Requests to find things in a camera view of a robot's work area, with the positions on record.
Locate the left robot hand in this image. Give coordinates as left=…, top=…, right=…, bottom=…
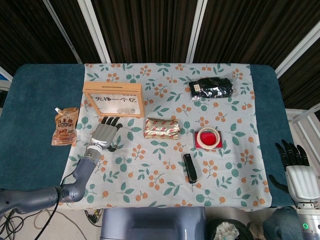
left=89, top=115, right=124, bottom=153

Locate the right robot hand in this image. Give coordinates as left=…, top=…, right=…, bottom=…
left=268, top=139, right=318, bottom=201

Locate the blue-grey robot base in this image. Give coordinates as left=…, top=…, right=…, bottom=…
left=99, top=207, right=208, bottom=240

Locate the brown spouted sauce pouch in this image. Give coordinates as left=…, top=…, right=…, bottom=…
left=51, top=106, right=80, bottom=147

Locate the person's leg with shoe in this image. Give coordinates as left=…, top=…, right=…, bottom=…
left=247, top=206, right=305, bottom=240

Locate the gold foil wrapped package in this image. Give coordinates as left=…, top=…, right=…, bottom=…
left=143, top=116, right=181, bottom=140

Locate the floral tablecloth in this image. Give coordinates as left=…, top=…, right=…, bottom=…
left=54, top=62, right=273, bottom=208

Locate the white metal rack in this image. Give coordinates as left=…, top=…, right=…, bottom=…
left=286, top=104, right=320, bottom=124

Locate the teal table cover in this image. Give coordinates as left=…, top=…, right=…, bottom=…
left=0, top=63, right=298, bottom=208

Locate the black-bagged trash bin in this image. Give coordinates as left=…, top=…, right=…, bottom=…
left=207, top=218, right=251, bottom=240

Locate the black stapler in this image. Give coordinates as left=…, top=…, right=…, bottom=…
left=182, top=153, right=198, bottom=185

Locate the beige masking tape roll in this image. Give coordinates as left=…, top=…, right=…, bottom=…
left=196, top=126, right=221, bottom=148

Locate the red ink pad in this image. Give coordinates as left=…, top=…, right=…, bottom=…
left=193, top=128, right=223, bottom=150

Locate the white and blue board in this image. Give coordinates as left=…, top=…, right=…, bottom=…
left=0, top=65, right=13, bottom=85

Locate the black item in plastic bag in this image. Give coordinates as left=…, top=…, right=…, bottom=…
left=188, top=77, right=236, bottom=102

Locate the wooden coin box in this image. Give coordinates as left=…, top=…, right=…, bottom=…
left=82, top=81, right=146, bottom=118

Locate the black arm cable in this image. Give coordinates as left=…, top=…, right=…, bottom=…
left=37, top=171, right=77, bottom=240

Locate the thin white partition post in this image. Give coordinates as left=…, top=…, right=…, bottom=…
left=42, top=0, right=83, bottom=65

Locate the floor cable bundle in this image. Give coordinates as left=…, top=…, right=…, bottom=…
left=0, top=208, right=103, bottom=240

